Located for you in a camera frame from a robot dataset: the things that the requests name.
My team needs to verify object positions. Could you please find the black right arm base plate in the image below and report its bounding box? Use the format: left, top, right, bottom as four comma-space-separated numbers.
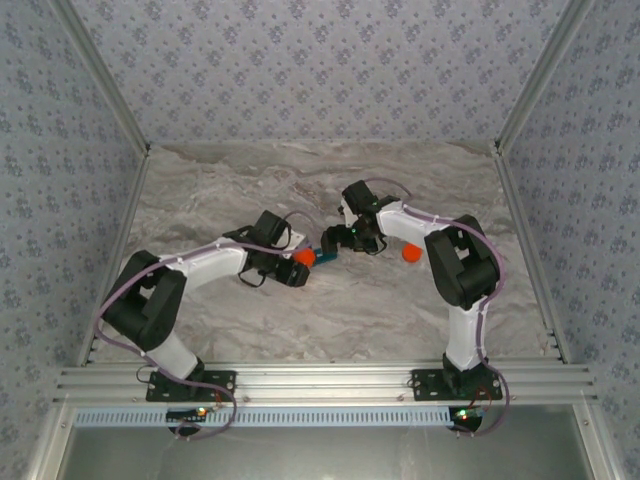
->
410, 368, 504, 403

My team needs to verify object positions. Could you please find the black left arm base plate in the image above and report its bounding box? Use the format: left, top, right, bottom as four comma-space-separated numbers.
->
145, 368, 238, 404

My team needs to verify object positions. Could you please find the aluminium frame post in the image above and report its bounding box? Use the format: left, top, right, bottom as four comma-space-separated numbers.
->
49, 0, 152, 154
493, 0, 597, 151

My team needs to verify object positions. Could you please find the slotted grey cable duct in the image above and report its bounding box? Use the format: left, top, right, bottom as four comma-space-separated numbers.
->
73, 405, 456, 429

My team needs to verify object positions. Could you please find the aluminium side rail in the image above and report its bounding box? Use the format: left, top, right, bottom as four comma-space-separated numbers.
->
492, 144, 574, 364
74, 144, 154, 369

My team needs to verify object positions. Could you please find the aluminium frame strut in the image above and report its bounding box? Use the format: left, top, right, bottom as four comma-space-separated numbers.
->
24, 403, 76, 480
572, 403, 624, 480

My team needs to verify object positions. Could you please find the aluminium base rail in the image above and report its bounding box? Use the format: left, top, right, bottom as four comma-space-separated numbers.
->
52, 362, 600, 406

